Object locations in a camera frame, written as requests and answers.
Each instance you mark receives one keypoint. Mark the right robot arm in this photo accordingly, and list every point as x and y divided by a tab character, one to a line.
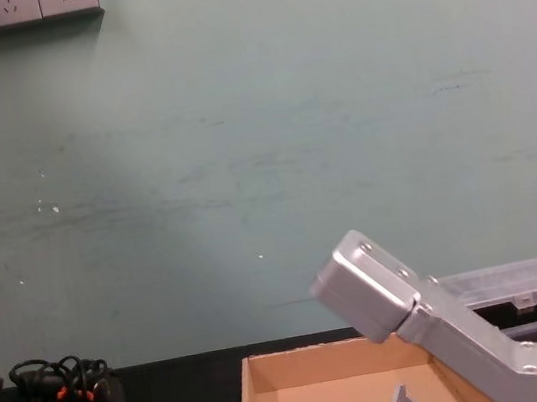
449	330

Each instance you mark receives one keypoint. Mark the shallow brown cardboard tray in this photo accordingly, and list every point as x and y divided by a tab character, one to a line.
335	378

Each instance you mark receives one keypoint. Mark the clear plastic case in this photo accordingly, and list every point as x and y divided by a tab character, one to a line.
513	283

